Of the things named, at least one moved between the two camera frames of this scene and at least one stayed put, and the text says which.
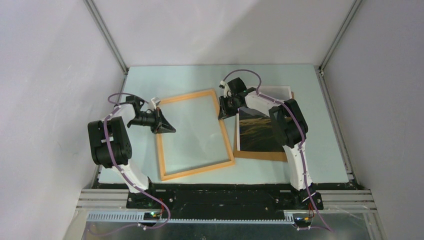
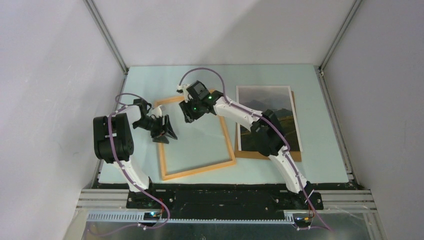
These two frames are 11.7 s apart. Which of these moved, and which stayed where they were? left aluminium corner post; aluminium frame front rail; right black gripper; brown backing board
Moved: right black gripper
Stayed: aluminium frame front rail; brown backing board; left aluminium corner post
